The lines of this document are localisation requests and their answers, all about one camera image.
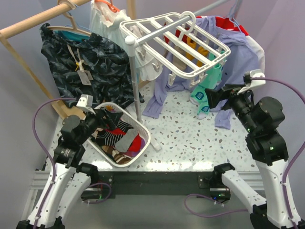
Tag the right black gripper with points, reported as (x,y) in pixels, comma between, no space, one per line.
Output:
(214,96)

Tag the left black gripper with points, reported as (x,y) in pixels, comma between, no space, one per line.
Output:
(111,117)

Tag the black striped sock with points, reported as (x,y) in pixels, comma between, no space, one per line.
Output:
(108,137)

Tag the white plastic sock hanger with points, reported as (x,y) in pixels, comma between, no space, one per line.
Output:
(219,50)

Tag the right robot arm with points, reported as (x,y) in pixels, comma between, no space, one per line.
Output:
(269,151)

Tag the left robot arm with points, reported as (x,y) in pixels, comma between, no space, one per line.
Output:
(69,176)

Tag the orange clothes hanger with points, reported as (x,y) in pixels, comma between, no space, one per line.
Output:
(110,5)

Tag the mint green sock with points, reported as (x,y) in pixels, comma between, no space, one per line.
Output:
(199,96)

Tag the grey sock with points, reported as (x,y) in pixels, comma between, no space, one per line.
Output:
(124,143)

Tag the white laundry basket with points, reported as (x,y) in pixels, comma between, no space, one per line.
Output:
(126,117)

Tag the red sock in basket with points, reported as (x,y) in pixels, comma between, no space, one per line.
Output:
(136,145)

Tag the brown striped sock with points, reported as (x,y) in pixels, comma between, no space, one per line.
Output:
(116,156)

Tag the lavender shirt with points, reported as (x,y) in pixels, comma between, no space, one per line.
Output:
(155,104)

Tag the wooden garment rack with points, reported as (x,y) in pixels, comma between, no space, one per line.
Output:
(36,20)

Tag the red and beige sock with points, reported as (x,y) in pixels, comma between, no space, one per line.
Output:
(176,61)

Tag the garment price tag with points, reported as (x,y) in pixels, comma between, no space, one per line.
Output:
(85,77)

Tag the dark leaf-print garment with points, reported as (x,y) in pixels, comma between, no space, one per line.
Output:
(108,63)

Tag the white ruffled dress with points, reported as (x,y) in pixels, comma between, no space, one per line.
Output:
(106,23)

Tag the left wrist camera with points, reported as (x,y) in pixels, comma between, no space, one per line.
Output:
(85,102)

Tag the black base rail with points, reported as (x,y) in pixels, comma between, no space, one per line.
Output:
(156,183)

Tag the blue wire hanger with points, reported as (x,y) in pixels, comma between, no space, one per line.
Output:
(234,14)

